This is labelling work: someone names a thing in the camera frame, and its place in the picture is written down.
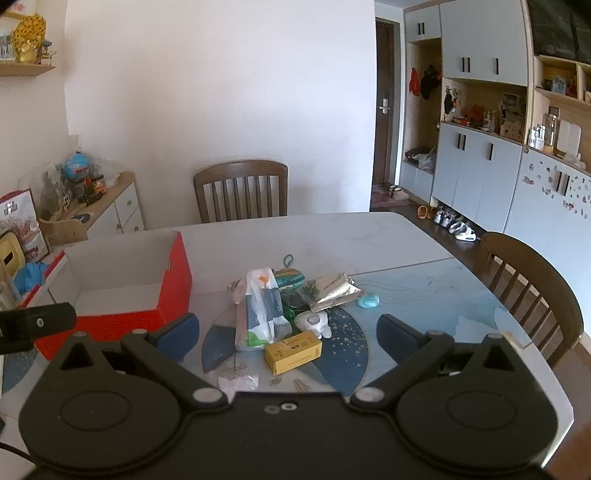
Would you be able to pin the light blue round case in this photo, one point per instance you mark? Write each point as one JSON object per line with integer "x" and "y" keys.
{"x": 368, "y": 302}

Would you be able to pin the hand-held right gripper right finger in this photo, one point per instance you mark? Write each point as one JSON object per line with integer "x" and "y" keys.
{"x": 398, "y": 337}

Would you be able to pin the red cardboard box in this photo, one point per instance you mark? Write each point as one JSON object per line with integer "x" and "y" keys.
{"x": 115, "y": 267}

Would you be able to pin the white wooden sideboard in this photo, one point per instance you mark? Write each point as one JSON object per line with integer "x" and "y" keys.
{"x": 124, "y": 207}

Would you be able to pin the black hanging hat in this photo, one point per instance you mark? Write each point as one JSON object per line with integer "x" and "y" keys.
{"x": 431, "y": 83}

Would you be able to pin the red toy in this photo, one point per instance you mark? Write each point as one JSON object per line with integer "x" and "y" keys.
{"x": 475, "y": 114}

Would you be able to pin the clear plastic bag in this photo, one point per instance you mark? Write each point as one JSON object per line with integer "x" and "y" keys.
{"x": 108, "y": 168}

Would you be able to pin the white astronaut toy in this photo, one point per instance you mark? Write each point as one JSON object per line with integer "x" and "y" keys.
{"x": 313, "y": 323}

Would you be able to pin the small colourful figurine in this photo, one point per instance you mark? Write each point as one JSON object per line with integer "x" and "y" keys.
{"x": 47, "y": 53}

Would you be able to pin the small yellow box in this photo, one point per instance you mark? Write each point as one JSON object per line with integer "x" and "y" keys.
{"x": 293, "y": 353}

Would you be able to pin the yellow tissue box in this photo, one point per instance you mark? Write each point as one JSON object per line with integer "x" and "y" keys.
{"x": 9, "y": 251}

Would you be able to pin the dark oval mat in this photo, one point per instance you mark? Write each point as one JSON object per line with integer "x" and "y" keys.
{"x": 81, "y": 218}

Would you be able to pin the pale blue wall cabinet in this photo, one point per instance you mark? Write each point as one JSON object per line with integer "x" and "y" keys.
{"x": 480, "y": 194}

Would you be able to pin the tall glass jar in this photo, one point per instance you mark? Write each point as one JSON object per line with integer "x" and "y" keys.
{"x": 550, "y": 134}

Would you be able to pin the wooden wall shelf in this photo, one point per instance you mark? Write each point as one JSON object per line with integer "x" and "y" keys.
{"x": 27, "y": 69}

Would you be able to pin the red snack bag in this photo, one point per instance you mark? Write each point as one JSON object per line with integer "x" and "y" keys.
{"x": 23, "y": 217}

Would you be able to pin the orange lidded jar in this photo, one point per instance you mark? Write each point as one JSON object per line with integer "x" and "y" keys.
{"x": 99, "y": 183}

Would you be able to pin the dark glass jar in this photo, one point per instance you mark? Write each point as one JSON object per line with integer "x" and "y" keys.
{"x": 79, "y": 188}

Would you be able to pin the white printed plastic packet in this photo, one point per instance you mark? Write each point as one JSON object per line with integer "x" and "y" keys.
{"x": 256, "y": 281}

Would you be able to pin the gold ornament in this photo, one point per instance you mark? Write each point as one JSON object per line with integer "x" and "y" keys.
{"x": 28, "y": 39}

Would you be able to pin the wooden dining chair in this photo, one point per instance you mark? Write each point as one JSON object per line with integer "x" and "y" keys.
{"x": 240, "y": 170}
{"x": 545, "y": 277}

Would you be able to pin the reddish doormat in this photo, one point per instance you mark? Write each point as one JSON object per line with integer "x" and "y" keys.
{"x": 381, "y": 199}

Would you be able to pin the puzzle cube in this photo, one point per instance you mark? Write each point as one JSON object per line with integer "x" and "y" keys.
{"x": 66, "y": 202}

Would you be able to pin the white plastic canister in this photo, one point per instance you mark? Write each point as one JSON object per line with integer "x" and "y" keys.
{"x": 569, "y": 138}

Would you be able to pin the orange sandal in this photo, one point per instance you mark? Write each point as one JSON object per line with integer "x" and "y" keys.
{"x": 425, "y": 212}

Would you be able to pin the white child sneaker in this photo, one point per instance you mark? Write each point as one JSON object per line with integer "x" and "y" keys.
{"x": 442, "y": 218}
{"x": 466, "y": 233}
{"x": 455, "y": 225}

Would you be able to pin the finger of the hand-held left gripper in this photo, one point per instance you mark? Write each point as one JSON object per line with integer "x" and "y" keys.
{"x": 39, "y": 321}

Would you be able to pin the brown plush toy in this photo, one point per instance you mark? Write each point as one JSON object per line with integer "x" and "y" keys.
{"x": 334, "y": 290}

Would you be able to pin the crumpled clear plastic wrap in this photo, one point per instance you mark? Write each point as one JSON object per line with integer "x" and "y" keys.
{"x": 238, "y": 383}

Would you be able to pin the brown cardboard carton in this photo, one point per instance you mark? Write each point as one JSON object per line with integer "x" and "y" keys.
{"x": 512, "y": 130}

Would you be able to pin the light wooden tray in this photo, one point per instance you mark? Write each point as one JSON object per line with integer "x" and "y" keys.
{"x": 62, "y": 230}

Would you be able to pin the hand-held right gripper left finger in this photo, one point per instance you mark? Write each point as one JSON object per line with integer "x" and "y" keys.
{"x": 178, "y": 337}

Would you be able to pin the fish-shaped colourful pouch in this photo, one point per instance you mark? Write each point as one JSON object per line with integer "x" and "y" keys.
{"x": 288, "y": 278}

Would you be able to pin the red hanging hat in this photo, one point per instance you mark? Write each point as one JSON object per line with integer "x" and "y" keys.
{"x": 415, "y": 83}

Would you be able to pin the gold paper clip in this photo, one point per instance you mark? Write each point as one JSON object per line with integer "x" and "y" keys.
{"x": 301, "y": 384}

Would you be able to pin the translucent plastic bag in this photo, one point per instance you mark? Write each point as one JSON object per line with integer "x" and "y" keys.
{"x": 427, "y": 161}

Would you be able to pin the black toy vehicle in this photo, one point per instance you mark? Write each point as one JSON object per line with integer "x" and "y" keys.
{"x": 91, "y": 197}

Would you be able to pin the black white hanging toy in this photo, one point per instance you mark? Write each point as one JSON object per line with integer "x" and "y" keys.
{"x": 450, "y": 101}

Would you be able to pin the beige slipper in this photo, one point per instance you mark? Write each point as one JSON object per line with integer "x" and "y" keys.
{"x": 399, "y": 193}

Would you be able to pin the blue picture frame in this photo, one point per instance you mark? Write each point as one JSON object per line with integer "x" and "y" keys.
{"x": 559, "y": 86}

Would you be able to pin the blue cloth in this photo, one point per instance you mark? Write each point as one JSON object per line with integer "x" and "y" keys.
{"x": 32, "y": 277}

